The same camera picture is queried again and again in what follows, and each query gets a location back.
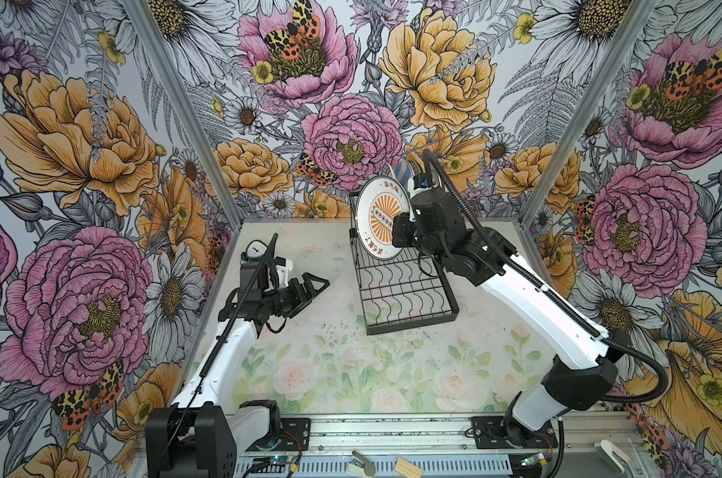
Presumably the orange sunburst plate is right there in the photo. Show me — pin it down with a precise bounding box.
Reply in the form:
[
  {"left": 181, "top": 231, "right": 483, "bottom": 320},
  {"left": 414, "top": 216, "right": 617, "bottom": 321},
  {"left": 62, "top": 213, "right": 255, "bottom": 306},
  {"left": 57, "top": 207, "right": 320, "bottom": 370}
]
[{"left": 355, "top": 175, "right": 410, "bottom": 261}]

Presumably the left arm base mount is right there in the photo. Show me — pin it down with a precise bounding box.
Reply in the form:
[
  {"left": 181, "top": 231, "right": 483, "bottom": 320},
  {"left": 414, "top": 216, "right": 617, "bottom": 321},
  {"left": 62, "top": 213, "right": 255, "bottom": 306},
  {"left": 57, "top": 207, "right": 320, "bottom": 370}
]
[{"left": 253, "top": 417, "right": 312, "bottom": 452}]

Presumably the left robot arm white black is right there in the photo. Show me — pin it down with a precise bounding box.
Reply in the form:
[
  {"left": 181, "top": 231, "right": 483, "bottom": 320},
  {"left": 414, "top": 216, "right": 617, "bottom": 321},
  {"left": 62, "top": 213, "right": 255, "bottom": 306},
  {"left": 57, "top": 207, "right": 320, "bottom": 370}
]
[{"left": 145, "top": 257, "right": 330, "bottom": 477}]

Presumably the black wire dish rack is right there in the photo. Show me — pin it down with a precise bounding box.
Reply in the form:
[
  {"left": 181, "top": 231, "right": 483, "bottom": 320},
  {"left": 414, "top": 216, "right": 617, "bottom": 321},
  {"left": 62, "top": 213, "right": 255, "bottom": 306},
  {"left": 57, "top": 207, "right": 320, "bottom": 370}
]
[{"left": 350, "top": 192, "right": 460, "bottom": 336}]

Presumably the blue white striped plate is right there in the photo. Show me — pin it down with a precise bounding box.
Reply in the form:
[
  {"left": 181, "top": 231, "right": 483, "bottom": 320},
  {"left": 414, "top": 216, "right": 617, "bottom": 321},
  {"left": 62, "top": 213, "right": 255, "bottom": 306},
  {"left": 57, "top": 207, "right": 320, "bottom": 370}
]
[{"left": 392, "top": 159, "right": 421, "bottom": 186}]

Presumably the grey clip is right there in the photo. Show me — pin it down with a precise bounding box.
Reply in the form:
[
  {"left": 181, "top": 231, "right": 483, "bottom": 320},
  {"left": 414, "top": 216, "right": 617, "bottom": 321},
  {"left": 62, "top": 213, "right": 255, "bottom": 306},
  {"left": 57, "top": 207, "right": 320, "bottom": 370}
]
[{"left": 345, "top": 450, "right": 377, "bottom": 478}]

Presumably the white handle object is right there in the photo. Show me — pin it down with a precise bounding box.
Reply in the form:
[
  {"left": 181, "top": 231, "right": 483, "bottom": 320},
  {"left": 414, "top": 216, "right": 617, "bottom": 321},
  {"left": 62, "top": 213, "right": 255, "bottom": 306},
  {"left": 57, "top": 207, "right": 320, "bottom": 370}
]
[{"left": 594, "top": 439, "right": 631, "bottom": 474}]

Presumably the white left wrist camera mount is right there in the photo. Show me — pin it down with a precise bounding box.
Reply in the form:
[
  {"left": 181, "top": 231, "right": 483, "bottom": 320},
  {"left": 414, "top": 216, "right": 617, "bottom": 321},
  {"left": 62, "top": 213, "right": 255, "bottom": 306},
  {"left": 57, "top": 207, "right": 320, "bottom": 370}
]
[{"left": 274, "top": 256, "right": 293, "bottom": 289}]

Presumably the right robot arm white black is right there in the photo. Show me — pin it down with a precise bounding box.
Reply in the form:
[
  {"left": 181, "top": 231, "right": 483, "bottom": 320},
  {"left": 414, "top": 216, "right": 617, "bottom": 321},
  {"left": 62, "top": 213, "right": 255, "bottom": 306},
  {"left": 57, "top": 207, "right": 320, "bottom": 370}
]
[{"left": 393, "top": 187, "right": 621, "bottom": 446}]

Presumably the aluminium front rail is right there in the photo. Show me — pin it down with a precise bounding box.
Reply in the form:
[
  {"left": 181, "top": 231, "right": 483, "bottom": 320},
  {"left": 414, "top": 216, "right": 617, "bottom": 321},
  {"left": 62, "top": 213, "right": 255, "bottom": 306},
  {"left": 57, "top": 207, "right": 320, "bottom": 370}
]
[{"left": 130, "top": 413, "right": 643, "bottom": 460}]

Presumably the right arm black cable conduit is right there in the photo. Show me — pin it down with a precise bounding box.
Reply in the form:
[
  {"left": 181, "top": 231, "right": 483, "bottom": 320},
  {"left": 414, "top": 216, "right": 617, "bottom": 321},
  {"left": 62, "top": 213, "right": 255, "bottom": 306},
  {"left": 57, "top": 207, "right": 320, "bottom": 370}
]
[{"left": 423, "top": 148, "right": 671, "bottom": 404}]

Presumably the small teal cup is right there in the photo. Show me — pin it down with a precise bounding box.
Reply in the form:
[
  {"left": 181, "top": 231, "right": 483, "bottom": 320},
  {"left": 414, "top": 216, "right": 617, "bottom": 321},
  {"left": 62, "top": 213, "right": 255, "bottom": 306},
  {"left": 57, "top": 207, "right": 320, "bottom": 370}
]
[{"left": 241, "top": 239, "right": 273, "bottom": 264}]

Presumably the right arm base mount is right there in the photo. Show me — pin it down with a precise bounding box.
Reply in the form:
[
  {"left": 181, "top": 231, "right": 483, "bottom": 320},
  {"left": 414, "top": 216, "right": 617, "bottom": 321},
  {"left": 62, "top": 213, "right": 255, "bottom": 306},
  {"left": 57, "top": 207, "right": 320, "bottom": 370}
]
[{"left": 464, "top": 415, "right": 559, "bottom": 450}]

